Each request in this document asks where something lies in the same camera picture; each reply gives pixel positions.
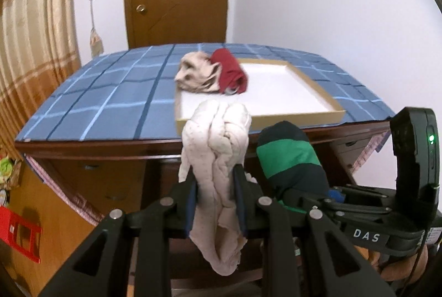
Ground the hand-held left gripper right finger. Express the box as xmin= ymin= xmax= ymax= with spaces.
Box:
xmin=233 ymin=164 xmax=396 ymax=297

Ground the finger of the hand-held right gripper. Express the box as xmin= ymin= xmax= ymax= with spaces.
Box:
xmin=276 ymin=188 xmax=392 ymax=219
xmin=326 ymin=184 xmax=398 ymax=203

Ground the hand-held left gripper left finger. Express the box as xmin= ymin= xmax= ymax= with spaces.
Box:
xmin=38 ymin=176 xmax=199 ymax=297

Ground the cream underwear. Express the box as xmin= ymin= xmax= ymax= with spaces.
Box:
xmin=178 ymin=100 xmax=252 ymax=276

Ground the green navy striped underwear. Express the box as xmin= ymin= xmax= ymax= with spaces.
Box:
xmin=256 ymin=121 xmax=330 ymax=206

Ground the shallow cardboard tray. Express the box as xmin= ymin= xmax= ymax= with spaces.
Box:
xmin=174 ymin=58 xmax=346 ymax=136

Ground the beige patterned underwear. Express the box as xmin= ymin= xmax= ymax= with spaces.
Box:
xmin=174 ymin=52 xmax=222 ymax=94

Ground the dark red underwear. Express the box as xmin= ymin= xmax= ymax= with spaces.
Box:
xmin=210 ymin=49 xmax=249 ymax=95

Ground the small wooden side drawer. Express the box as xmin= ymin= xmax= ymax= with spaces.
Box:
xmin=78 ymin=159 xmax=146 ymax=187
xmin=331 ymin=135 xmax=377 ymax=160

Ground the dark wooden desk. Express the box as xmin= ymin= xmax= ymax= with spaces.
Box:
xmin=14 ymin=119 xmax=394 ymax=284

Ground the blue checked tablecloth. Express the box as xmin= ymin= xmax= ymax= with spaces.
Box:
xmin=15 ymin=43 xmax=396 ymax=142

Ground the red plastic stool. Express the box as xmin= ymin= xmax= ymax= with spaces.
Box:
xmin=0 ymin=205 xmax=42 ymax=265

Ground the small green item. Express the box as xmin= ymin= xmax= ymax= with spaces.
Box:
xmin=0 ymin=155 xmax=21 ymax=184

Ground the beige curtain tassel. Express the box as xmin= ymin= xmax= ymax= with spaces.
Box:
xmin=89 ymin=0 xmax=105 ymax=58

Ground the beige patterned curtain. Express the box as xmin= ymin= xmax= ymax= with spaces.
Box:
xmin=0 ymin=0 xmax=81 ymax=153

